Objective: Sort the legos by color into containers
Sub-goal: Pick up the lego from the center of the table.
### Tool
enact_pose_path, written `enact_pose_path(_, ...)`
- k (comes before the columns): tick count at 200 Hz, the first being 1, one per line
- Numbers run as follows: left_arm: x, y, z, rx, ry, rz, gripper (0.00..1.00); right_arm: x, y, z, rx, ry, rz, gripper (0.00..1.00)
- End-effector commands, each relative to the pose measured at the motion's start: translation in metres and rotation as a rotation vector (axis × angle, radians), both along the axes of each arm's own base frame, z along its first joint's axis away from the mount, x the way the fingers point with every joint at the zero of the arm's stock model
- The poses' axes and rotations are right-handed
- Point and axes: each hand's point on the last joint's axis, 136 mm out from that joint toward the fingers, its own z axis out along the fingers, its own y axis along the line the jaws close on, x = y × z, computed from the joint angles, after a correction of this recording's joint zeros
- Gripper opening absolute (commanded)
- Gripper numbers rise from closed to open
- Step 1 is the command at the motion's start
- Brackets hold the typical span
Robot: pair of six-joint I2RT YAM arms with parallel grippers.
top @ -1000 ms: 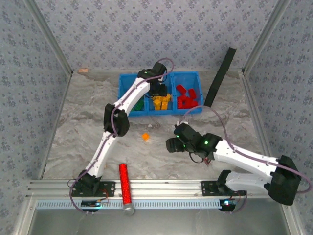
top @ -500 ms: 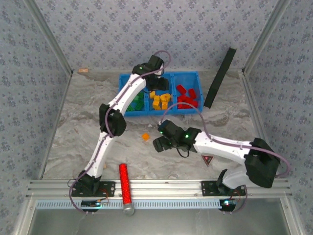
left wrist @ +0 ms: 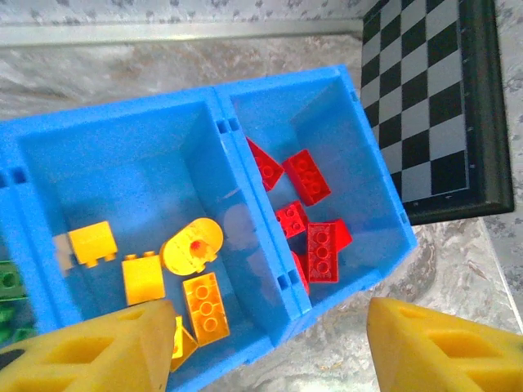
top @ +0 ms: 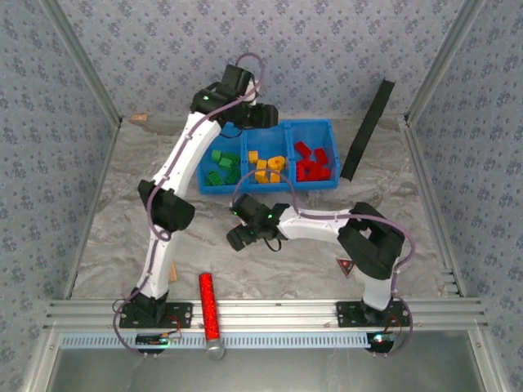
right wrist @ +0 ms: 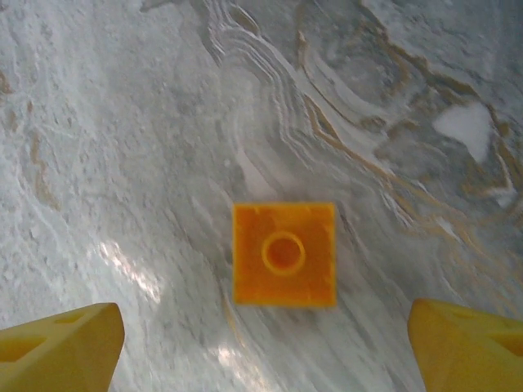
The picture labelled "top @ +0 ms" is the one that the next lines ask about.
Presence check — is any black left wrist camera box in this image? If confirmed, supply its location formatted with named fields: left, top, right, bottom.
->
left=221, top=64, right=255, bottom=93

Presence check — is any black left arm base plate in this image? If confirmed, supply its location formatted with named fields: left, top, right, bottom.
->
left=118, top=301, right=194, bottom=330

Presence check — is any blue three-compartment plastic bin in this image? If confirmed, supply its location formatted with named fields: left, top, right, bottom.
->
left=196, top=118, right=342, bottom=197

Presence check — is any aluminium corner post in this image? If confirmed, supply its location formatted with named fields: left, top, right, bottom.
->
left=403, top=0, right=489, bottom=124
left=39, top=0, right=124, bottom=124

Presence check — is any aluminium side rail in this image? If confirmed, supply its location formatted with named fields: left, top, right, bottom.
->
left=398, top=117, right=467, bottom=298
left=63, top=116, right=123, bottom=301

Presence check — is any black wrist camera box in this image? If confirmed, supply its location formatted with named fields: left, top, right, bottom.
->
left=221, top=64, right=255, bottom=93
left=230, top=194, right=266, bottom=224

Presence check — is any grey metal shelf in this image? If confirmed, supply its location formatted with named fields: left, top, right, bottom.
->
left=20, top=329, right=512, bottom=392

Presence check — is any aluminium cross rail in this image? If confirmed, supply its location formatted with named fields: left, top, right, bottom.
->
left=42, top=297, right=489, bottom=331

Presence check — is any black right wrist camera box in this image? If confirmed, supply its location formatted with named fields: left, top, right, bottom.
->
left=230, top=194, right=266, bottom=224

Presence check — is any red glitter tube silver cap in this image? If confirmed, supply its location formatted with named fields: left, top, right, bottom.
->
left=198, top=272, right=226, bottom=360

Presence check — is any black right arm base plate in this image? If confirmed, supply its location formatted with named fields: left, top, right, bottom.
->
left=335, top=300, right=412, bottom=328

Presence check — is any small circuit board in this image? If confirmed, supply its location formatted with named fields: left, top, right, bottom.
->
left=136, top=332, right=183, bottom=348
left=366, top=331, right=396, bottom=353

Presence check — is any light blue slotted cable duct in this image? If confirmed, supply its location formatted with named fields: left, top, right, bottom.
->
left=60, top=331, right=393, bottom=350

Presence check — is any black folded chessboard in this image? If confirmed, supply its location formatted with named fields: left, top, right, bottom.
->
left=341, top=78, right=397, bottom=183

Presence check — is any red triangular toy sign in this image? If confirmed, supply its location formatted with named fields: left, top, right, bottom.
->
left=336, top=256, right=356, bottom=279

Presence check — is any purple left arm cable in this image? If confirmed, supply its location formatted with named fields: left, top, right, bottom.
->
left=112, top=52, right=267, bottom=360

